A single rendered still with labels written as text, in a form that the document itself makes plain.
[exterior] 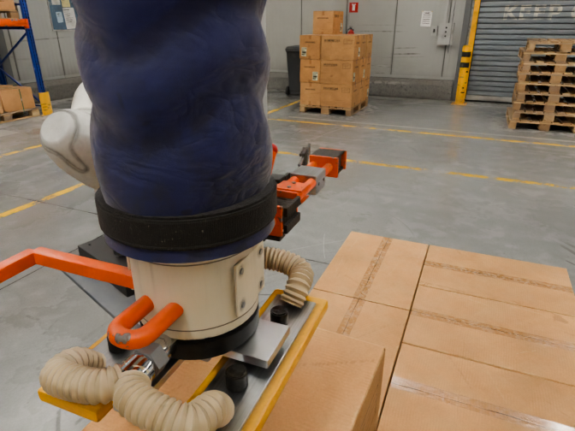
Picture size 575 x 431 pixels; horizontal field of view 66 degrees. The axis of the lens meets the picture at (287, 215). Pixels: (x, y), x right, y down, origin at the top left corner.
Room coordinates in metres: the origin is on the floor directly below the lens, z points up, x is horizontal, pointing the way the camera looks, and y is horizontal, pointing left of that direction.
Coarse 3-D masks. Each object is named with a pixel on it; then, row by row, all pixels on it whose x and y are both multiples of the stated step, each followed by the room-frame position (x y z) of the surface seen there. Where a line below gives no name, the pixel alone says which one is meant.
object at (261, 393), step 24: (264, 312) 0.59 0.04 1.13; (288, 312) 0.59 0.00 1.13; (312, 312) 0.60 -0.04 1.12; (288, 336) 0.54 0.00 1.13; (288, 360) 0.49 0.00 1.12; (216, 384) 0.44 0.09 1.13; (240, 384) 0.42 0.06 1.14; (264, 384) 0.44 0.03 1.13; (240, 408) 0.40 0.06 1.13; (264, 408) 0.41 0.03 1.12
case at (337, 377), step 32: (320, 352) 0.71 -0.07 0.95; (352, 352) 0.71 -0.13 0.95; (384, 352) 0.72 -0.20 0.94; (192, 384) 0.62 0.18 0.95; (288, 384) 0.62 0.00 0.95; (320, 384) 0.62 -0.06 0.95; (352, 384) 0.62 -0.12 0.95; (288, 416) 0.55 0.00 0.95; (320, 416) 0.55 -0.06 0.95; (352, 416) 0.55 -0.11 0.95
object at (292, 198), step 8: (280, 192) 0.80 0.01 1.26; (288, 192) 0.79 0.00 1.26; (296, 192) 0.79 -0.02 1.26; (280, 200) 0.78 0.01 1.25; (288, 200) 0.78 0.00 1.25; (296, 200) 0.76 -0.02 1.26; (280, 208) 0.72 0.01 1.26; (288, 208) 0.73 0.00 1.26; (296, 208) 0.79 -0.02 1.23; (280, 216) 0.72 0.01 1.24; (288, 216) 0.75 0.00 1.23; (296, 216) 0.76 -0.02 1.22; (280, 224) 0.72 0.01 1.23; (288, 224) 0.73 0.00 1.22; (272, 232) 0.72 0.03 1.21; (280, 232) 0.72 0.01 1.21; (288, 232) 0.73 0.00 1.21
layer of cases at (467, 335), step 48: (384, 240) 2.01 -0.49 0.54; (336, 288) 1.57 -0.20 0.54; (384, 288) 1.57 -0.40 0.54; (432, 288) 1.57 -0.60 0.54; (480, 288) 1.57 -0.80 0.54; (528, 288) 1.57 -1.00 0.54; (384, 336) 1.26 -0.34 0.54; (432, 336) 1.26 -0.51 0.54; (480, 336) 1.26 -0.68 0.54; (528, 336) 1.26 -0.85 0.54; (384, 384) 1.04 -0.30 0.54; (432, 384) 1.04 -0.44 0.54; (480, 384) 1.04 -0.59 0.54; (528, 384) 1.04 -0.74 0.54
